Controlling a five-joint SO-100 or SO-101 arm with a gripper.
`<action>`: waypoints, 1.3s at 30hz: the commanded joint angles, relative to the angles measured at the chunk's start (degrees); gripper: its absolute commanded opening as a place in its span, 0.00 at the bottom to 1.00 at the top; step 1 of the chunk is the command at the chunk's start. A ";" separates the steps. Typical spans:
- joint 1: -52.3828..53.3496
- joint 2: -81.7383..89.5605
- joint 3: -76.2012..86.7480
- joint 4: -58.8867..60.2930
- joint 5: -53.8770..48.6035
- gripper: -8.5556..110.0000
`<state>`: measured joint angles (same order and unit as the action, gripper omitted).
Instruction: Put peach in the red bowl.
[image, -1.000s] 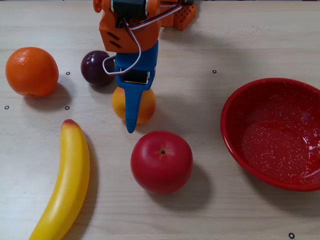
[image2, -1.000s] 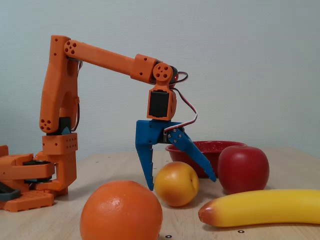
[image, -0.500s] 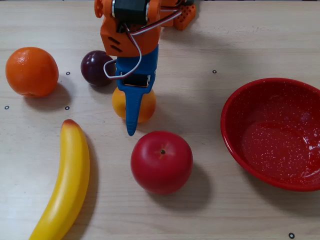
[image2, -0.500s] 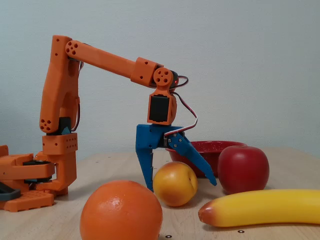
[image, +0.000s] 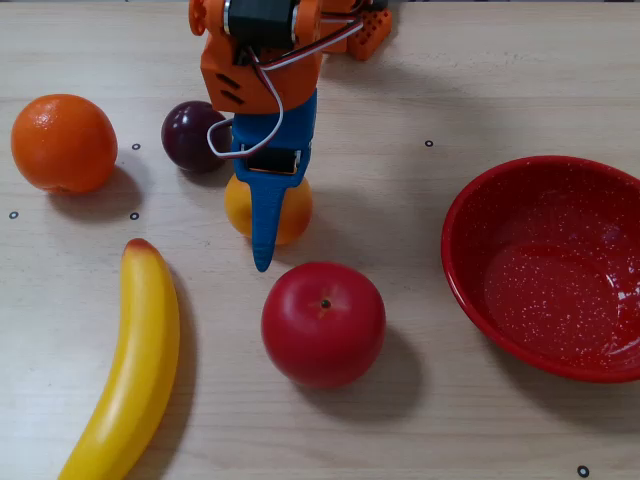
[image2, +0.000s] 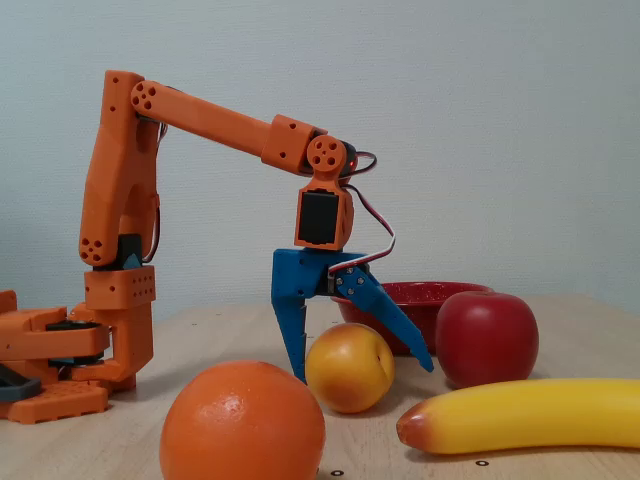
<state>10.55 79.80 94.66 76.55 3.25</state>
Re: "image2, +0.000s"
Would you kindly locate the red apple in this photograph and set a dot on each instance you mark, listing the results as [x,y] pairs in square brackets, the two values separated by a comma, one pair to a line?
[485,340]

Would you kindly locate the blue gripper body with servo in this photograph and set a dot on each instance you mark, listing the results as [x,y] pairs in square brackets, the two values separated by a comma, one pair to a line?
[300,272]

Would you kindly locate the orange robot base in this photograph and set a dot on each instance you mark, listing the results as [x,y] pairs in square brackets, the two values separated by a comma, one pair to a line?
[50,400]

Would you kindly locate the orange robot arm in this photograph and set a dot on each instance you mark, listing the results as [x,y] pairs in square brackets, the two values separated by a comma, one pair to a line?
[215,122]

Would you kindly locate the yellow banana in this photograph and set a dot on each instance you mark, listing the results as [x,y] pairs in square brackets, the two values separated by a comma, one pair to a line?
[525,415]

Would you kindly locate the red speckled bowl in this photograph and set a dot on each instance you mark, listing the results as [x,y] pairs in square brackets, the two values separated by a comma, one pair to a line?
[425,310]

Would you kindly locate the orange fruit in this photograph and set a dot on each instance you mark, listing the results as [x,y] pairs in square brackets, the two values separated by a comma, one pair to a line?
[240,430]

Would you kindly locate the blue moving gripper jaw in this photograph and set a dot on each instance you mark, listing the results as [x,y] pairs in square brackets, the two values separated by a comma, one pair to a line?
[380,310]

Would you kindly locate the yellow orange peach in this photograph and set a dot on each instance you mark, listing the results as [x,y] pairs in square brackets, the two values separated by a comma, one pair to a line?
[350,372]

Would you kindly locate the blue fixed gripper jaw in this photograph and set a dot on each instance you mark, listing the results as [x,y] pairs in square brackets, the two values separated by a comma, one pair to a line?
[292,335]

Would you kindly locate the black table clamp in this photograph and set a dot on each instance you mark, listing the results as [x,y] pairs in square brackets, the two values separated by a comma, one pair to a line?
[20,390]

